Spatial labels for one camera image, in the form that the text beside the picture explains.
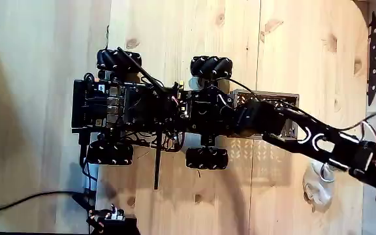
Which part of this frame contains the black mobile robot chassis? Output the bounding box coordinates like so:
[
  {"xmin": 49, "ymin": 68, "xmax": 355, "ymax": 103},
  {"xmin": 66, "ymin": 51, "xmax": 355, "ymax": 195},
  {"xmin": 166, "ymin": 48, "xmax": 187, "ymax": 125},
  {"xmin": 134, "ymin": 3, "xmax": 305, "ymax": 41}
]
[{"xmin": 71, "ymin": 73, "xmax": 238, "ymax": 154}]

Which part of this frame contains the black antenna rod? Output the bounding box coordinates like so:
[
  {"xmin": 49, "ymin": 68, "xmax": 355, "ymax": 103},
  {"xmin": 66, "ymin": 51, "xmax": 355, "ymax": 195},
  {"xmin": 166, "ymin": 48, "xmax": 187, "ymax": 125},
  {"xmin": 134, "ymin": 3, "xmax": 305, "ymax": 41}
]
[
  {"xmin": 116, "ymin": 46, "xmax": 168, "ymax": 95},
  {"xmin": 153, "ymin": 130, "xmax": 163, "ymax": 191}
]

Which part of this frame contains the black mecanum wheel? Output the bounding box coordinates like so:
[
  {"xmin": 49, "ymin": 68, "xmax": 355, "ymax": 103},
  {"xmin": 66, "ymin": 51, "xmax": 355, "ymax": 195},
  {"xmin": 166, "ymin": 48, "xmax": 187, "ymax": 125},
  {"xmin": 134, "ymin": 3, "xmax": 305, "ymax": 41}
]
[
  {"xmin": 190, "ymin": 55, "xmax": 233, "ymax": 80},
  {"xmin": 96, "ymin": 48, "xmax": 142, "ymax": 72},
  {"xmin": 185, "ymin": 146, "xmax": 230, "ymax": 170},
  {"xmin": 86, "ymin": 140, "xmax": 134, "ymax": 166}
]

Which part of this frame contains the black power cable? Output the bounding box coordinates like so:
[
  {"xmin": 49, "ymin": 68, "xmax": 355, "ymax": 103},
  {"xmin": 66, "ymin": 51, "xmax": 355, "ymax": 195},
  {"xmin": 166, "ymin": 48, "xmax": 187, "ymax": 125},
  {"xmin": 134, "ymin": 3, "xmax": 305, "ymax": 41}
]
[{"xmin": 0, "ymin": 191, "xmax": 96, "ymax": 213}]

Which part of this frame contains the black camera cable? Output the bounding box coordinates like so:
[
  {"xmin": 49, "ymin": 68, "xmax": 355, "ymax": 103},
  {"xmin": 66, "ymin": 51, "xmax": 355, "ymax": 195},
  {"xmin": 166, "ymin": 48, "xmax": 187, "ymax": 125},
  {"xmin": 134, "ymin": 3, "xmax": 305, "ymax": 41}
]
[{"xmin": 225, "ymin": 76, "xmax": 376, "ymax": 133}]

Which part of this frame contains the black leader arm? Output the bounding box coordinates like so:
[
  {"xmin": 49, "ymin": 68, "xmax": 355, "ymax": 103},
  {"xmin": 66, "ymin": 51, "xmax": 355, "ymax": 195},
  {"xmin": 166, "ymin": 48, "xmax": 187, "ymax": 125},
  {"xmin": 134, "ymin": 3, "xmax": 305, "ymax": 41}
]
[{"xmin": 86, "ymin": 204, "xmax": 142, "ymax": 235}]

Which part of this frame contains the pale white sock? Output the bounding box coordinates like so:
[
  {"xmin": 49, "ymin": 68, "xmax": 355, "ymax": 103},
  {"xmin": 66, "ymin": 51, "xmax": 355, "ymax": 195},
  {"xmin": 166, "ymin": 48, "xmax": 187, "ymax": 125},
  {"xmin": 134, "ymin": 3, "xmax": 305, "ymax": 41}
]
[{"xmin": 302, "ymin": 161, "xmax": 336, "ymax": 213}]

